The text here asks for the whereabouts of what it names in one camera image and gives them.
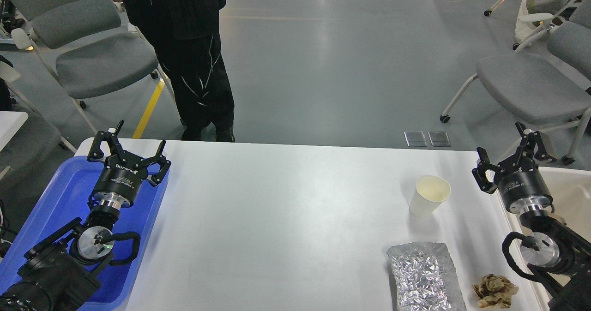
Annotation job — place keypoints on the grey chair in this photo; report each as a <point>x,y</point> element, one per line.
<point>535,91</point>
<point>95,69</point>

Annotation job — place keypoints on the metal floor plate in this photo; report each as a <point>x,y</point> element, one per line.
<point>415,139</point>
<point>439,139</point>

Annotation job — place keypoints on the white paper cup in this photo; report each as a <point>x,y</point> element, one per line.
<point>429,193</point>

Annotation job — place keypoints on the grey chair right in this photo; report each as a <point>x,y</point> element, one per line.
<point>535,91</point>

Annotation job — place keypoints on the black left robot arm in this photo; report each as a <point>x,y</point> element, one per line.
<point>82,245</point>

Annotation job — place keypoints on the crumpled aluminium foil sheet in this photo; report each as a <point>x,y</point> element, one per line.
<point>425,276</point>

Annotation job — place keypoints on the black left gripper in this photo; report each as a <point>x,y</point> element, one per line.
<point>121,178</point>

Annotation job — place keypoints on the beige plastic bin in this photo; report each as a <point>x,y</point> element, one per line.
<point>561,218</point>

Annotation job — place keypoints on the person in black clothes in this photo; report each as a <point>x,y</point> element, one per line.
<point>186,39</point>

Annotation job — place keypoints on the left metal floor plate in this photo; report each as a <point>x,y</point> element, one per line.
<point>415,139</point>

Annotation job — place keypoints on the right metal floor plate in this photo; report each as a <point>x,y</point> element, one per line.
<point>439,139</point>

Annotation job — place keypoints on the white chair far right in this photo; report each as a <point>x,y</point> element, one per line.
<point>536,17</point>

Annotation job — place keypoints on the grey chair left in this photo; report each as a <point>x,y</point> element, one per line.
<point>95,69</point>

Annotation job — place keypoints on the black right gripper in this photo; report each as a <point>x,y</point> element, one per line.
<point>521,187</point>

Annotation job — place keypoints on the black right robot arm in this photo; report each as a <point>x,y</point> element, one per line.
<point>552,254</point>

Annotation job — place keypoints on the crumpled brown paper ball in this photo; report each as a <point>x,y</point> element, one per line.
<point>494,292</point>

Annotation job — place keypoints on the white side table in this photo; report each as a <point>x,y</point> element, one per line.
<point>10,123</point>

